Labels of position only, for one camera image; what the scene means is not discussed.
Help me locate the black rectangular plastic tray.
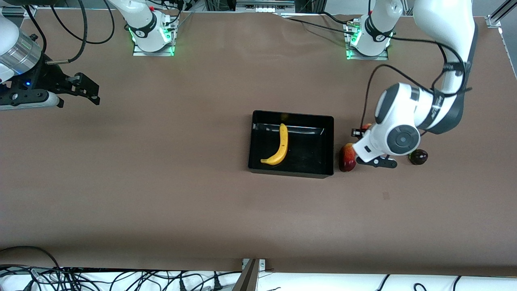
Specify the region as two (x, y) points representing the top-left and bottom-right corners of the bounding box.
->
(248, 110), (335, 179)

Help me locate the yellow banana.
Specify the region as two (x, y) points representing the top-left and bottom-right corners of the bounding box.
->
(261, 123), (289, 165)

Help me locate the red yellow mango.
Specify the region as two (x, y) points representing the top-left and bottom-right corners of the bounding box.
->
(338, 143), (357, 173)

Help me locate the dark purple round fruit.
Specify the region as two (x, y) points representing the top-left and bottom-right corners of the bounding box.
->
(408, 149), (429, 166)

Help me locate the grey metal rack equipment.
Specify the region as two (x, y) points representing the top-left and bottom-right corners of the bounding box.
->
(235, 0), (297, 13)

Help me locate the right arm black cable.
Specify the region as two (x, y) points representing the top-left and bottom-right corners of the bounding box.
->
(49, 0), (116, 45)

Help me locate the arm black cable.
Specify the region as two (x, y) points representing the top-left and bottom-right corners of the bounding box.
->
(49, 0), (116, 45)
(388, 34), (469, 97)

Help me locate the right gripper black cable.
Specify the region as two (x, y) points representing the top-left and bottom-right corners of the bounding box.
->
(45, 0), (88, 65)

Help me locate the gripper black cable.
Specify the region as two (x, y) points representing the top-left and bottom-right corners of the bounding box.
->
(359, 64), (473, 130)
(45, 0), (88, 65)

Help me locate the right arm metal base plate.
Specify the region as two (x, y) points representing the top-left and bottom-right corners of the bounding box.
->
(132, 16), (176, 56)

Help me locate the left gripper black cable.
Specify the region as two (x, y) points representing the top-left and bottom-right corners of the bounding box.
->
(359, 64), (473, 130)

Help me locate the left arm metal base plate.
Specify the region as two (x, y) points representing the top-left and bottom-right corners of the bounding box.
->
(345, 18), (389, 61)

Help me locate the thin black cable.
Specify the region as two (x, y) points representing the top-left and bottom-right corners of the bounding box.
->
(279, 15), (356, 36)

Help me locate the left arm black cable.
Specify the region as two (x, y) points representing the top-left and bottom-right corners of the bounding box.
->
(388, 34), (469, 97)

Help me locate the black looped cable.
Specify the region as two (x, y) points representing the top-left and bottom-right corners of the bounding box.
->
(0, 246), (61, 269)

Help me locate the grey mount beam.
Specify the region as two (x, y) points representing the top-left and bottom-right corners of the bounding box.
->
(232, 259), (260, 291)

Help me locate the aluminium frame profile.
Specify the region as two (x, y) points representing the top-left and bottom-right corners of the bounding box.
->
(487, 0), (517, 29)

